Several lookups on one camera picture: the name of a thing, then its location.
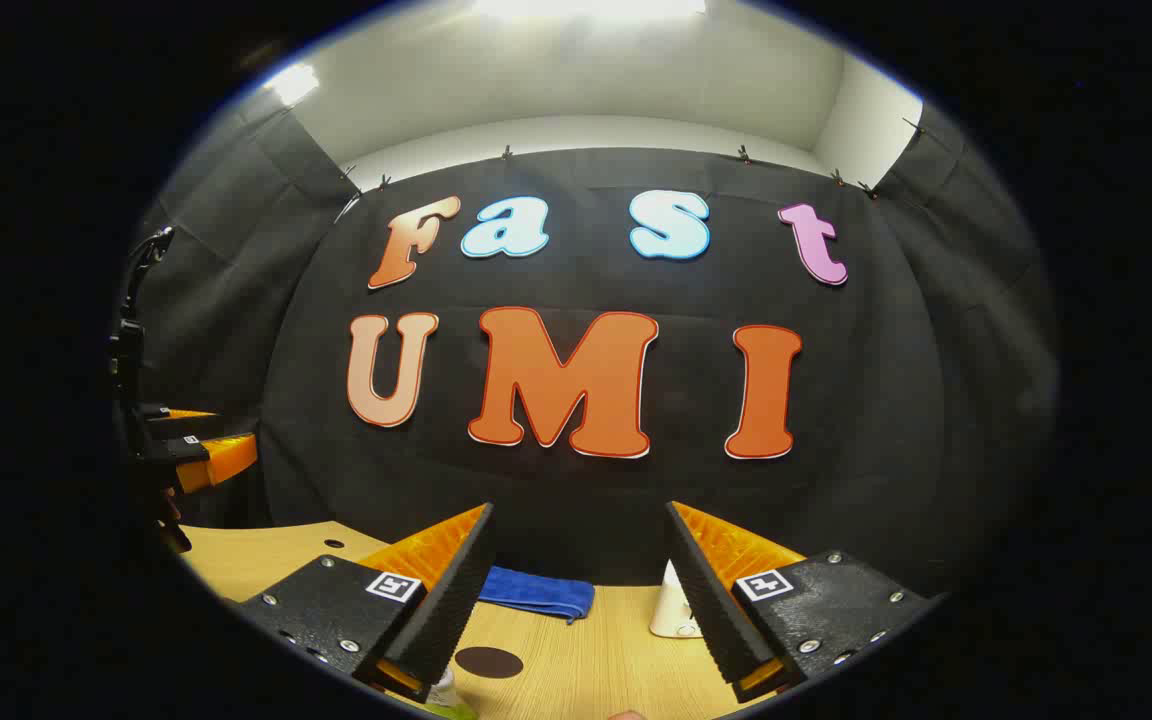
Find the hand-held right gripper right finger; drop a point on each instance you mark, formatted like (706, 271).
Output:
(711, 590)

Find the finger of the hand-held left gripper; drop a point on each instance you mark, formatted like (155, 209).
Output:
(226, 458)
(186, 425)

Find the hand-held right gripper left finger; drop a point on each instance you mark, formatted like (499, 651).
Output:
(451, 590)

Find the dark round coaster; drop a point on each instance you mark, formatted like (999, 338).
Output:
(488, 662)

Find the clear water bottle white label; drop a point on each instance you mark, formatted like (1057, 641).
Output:
(448, 700)

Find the white toaster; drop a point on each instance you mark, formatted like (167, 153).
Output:
(674, 610)

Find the blue folded towel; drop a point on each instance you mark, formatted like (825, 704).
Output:
(536, 592)

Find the ceiling light panel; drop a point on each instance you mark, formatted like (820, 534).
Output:
(293, 84)

